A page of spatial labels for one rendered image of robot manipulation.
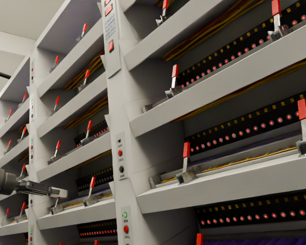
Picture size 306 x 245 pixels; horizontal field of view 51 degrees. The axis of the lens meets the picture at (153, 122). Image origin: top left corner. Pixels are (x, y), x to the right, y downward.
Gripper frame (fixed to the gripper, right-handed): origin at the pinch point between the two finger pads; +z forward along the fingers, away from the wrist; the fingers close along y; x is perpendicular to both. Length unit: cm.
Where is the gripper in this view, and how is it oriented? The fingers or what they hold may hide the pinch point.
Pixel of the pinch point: (57, 193)
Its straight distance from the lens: 128.6
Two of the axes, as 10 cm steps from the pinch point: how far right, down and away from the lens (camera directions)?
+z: 7.9, 2.9, 5.4
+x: 0.5, -9.1, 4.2
